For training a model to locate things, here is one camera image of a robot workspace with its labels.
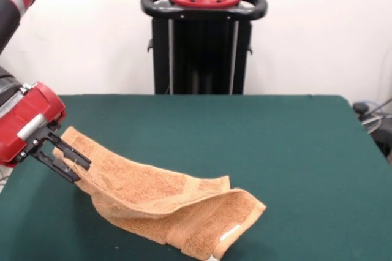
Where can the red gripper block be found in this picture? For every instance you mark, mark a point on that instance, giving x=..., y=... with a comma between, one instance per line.
x=30, y=114

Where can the tan terry towel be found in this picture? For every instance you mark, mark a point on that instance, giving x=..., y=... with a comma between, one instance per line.
x=153, y=196

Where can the dark green table cloth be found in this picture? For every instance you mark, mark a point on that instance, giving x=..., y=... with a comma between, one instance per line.
x=275, y=150

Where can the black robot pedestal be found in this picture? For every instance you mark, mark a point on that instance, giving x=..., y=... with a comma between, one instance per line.
x=202, y=52

